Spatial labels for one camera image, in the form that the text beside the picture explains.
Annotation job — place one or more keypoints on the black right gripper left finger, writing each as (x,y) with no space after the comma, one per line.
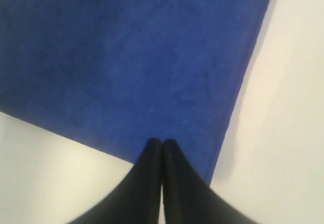
(136,199)

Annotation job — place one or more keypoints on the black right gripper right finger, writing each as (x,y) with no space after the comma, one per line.
(187,198)

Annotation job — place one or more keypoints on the blue towel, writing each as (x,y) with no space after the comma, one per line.
(112,73)

